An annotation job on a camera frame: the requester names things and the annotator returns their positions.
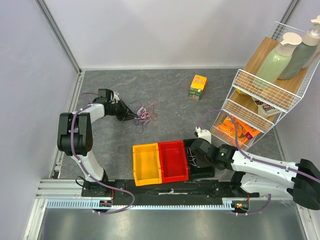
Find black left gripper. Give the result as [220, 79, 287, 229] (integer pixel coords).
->
[107, 99, 138, 122]

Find white purple cable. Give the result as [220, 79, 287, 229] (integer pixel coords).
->
[186, 147, 198, 167]

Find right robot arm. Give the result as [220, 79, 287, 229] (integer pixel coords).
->
[187, 138, 320, 210]

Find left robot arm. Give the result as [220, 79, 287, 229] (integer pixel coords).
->
[57, 88, 138, 197]

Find black plastic bin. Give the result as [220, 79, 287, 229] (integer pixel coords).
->
[183, 138, 215, 181]

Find red plastic bin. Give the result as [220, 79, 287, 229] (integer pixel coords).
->
[158, 140, 189, 184]

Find orange snack packets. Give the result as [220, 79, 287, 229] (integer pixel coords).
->
[217, 116, 261, 146]

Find yellow plastic bin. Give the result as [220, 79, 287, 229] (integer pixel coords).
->
[132, 143, 162, 187]

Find orange green carton box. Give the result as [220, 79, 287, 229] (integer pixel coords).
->
[188, 74, 208, 100]

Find brown snack packet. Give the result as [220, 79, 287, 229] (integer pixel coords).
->
[251, 96, 282, 118]

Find light green pump bottle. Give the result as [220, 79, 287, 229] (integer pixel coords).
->
[252, 32, 302, 90]

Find dark green pump bottle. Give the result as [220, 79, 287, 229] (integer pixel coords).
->
[277, 27, 320, 81]

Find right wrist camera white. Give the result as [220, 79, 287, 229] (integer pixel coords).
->
[195, 126, 212, 144]

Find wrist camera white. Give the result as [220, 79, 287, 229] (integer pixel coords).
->
[111, 92, 120, 104]
[195, 126, 212, 144]

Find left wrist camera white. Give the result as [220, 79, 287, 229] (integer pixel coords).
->
[111, 92, 120, 104]

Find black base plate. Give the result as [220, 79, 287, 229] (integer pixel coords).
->
[76, 179, 260, 205]

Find white wire shelf rack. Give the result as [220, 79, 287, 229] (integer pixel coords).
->
[210, 21, 320, 151]

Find grey cable duct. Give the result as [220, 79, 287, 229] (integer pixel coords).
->
[46, 199, 238, 211]

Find aluminium corner post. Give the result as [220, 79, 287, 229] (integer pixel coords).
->
[35, 0, 82, 75]

